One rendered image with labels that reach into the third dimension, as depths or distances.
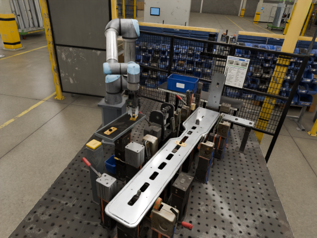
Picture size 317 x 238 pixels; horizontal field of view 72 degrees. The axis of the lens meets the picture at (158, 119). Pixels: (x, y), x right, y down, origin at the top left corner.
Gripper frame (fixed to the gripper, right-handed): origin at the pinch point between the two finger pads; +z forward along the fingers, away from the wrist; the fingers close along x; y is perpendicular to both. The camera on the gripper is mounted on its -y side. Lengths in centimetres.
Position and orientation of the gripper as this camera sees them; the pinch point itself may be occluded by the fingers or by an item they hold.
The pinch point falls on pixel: (134, 114)
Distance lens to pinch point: 150.7
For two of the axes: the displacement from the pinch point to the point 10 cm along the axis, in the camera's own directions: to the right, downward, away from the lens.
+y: -1.9, 4.7, -8.6
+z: -0.6, 8.7, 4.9
